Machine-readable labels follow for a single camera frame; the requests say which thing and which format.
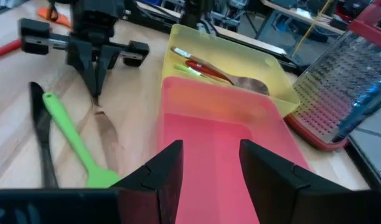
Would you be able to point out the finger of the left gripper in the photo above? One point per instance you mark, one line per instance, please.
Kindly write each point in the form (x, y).
(86, 62)
(106, 59)

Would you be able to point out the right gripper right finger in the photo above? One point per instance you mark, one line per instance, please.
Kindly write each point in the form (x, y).
(287, 193)

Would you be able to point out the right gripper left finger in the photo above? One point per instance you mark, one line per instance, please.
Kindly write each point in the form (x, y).
(153, 186)

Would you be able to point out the orange silicone spatula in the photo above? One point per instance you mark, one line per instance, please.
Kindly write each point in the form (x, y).
(61, 19)

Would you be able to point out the green silicone spatula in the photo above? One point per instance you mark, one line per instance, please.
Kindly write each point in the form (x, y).
(69, 130)

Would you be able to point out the black table knife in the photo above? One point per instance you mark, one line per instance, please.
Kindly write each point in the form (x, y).
(41, 124)

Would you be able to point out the green silicone spoon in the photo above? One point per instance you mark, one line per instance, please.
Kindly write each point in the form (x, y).
(185, 69)

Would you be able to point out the red silicone spatula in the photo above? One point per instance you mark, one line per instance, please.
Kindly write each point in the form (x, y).
(5, 49)

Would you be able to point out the red silicone spoon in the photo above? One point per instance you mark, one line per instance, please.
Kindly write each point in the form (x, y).
(206, 70)

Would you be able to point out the dark wooden spoon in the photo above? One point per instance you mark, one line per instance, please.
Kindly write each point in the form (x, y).
(252, 85)

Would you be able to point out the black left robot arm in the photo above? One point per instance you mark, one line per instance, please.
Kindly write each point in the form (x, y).
(97, 6)

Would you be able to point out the pink plastic bin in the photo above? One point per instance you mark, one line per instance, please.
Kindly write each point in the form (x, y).
(209, 130)

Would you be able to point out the yellow plastic bin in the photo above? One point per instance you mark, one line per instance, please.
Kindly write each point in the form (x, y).
(234, 46)

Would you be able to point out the wooden desk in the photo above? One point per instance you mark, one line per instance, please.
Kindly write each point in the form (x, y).
(290, 12)

